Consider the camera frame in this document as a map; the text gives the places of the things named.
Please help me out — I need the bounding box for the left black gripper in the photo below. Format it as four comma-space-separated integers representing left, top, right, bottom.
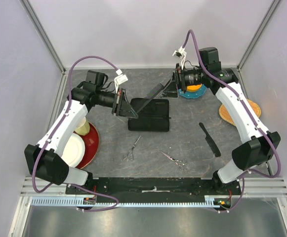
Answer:
96, 88, 138, 119

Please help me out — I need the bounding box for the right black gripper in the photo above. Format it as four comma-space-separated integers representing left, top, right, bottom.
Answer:
159, 63, 207, 99

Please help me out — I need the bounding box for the black zip tool case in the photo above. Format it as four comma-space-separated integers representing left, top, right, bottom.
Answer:
127, 99, 170, 132

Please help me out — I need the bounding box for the long black toothed comb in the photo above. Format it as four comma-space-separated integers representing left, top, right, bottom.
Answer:
199, 122, 221, 158

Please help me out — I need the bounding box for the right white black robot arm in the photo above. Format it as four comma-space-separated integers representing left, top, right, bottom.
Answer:
162, 47, 281, 195

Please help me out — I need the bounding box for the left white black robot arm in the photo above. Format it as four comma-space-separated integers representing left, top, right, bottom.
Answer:
24, 69, 138, 194

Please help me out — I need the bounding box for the orange bowl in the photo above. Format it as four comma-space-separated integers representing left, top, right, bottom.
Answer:
187, 84, 202, 93

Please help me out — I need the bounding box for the teal scalloped plate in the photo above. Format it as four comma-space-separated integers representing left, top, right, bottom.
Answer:
178, 84, 207, 99

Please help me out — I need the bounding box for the silver scissors left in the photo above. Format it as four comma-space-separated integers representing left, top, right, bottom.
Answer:
122, 135, 142, 161

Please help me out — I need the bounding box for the red plate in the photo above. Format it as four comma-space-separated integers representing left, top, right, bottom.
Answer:
77, 122, 100, 169

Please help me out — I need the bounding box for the pale yellow cup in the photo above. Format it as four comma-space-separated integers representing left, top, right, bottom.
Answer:
75, 117, 90, 136

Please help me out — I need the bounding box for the orange woven mat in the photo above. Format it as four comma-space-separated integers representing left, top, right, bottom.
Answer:
218, 99, 261, 126

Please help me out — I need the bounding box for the white plate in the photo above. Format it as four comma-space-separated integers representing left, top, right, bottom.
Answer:
62, 133, 85, 167

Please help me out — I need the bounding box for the pink-tinted scissors right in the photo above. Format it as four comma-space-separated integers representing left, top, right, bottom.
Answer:
160, 151, 188, 173

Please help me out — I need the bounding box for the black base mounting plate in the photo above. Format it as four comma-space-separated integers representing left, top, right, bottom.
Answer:
65, 176, 241, 203

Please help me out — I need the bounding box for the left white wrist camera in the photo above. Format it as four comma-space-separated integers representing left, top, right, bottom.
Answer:
114, 69, 128, 92

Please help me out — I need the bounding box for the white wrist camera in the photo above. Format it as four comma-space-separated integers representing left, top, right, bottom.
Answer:
172, 46, 187, 68
114, 69, 128, 92

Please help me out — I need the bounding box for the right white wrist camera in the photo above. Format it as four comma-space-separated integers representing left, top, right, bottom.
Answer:
172, 46, 187, 68

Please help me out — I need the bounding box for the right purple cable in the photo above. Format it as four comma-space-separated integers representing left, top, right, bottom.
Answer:
181, 29, 282, 214

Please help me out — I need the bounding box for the purple cable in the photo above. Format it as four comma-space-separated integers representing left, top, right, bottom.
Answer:
32, 55, 121, 213
181, 29, 282, 214

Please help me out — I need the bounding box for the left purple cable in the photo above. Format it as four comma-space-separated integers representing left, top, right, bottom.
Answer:
32, 55, 121, 213

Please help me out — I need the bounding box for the slotted cable duct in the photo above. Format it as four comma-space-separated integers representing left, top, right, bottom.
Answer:
31, 196, 221, 208

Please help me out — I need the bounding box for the right aluminium corner post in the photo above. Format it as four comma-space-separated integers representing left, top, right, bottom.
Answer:
237, 0, 282, 73

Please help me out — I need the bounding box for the aluminium corner post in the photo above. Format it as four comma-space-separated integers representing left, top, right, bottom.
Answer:
20, 0, 66, 74
237, 0, 282, 73

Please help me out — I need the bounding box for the aluminium front rail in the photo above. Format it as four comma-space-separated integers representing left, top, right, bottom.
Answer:
20, 177, 287, 198

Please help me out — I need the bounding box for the left aluminium corner post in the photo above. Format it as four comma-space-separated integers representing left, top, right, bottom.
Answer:
20, 0, 66, 74

